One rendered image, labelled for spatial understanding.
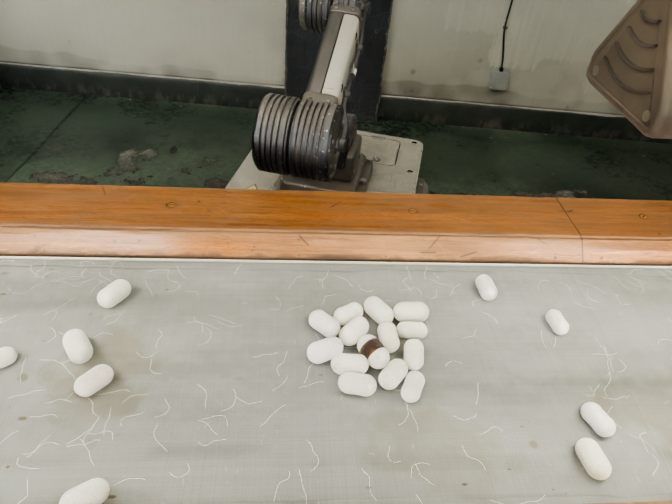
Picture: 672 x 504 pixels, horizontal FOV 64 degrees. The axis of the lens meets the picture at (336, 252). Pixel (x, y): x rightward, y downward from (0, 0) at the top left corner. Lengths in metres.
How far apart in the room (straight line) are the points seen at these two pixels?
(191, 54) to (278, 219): 2.06
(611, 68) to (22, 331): 0.54
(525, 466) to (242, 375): 0.26
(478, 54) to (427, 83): 0.25
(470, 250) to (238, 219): 0.28
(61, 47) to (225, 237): 2.31
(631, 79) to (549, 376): 0.33
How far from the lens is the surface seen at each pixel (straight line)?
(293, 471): 0.47
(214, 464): 0.48
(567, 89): 2.80
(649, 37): 0.32
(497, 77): 2.63
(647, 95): 0.32
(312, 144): 0.83
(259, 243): 0.63
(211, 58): 2.65
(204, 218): 0.66
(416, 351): 0.53
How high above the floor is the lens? 1.16
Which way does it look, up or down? 40 degrees down
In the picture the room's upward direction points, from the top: 6 degrees clockwise
